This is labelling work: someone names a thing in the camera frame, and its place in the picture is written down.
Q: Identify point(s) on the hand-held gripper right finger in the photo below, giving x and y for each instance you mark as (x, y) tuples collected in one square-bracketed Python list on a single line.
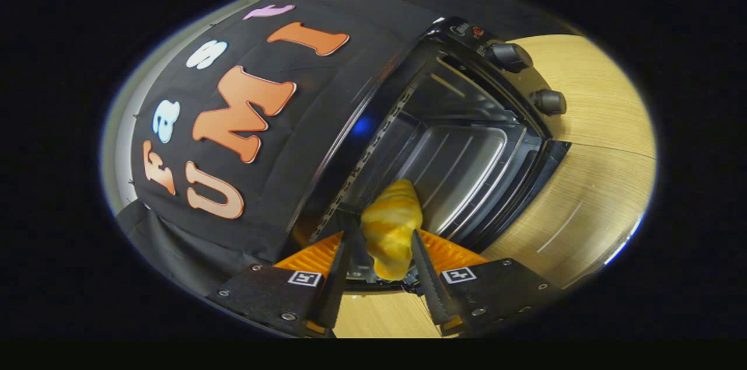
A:
[(432, 282)]

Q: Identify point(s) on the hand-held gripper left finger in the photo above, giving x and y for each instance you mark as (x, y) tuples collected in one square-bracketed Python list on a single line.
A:
[(338, 288)]

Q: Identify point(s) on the golden croissant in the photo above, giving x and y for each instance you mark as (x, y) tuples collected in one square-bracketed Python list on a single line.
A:
[(391, 230)]

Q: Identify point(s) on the black toaster oven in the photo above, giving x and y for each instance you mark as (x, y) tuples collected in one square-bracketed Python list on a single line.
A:
[(467, 154)]

